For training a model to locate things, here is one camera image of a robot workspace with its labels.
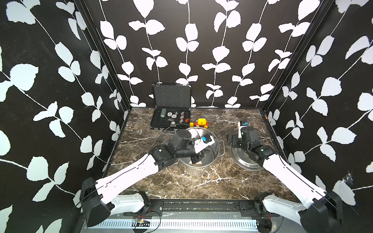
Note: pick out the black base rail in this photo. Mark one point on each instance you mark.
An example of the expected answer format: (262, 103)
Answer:
(244, 208)

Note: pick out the white plastic ladle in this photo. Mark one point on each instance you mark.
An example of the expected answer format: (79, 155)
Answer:
(239, 130)

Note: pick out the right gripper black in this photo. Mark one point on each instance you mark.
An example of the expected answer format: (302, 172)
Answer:
(234, 141)

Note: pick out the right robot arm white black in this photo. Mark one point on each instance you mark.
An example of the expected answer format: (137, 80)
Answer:
(317, 211)

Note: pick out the stainless steel pot lid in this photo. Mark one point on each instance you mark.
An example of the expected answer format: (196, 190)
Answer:
(247, 158)

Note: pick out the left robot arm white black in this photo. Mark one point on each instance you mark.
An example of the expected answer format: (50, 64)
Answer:
(102, 198)

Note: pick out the yellow red toy car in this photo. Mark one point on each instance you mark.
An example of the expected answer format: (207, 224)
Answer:
(201, 122)

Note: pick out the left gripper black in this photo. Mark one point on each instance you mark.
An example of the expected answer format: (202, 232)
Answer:
(195, 157)

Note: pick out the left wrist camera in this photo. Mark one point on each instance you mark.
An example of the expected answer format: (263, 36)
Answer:
(203, 143)

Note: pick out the white perforated strip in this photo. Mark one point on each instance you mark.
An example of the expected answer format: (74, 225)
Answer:
(182, 224)

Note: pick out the blue green chip stack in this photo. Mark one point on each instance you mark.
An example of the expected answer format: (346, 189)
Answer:
(163, 112)

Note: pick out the black poker chip case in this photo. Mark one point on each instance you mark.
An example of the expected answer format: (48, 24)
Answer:
(176, 99)

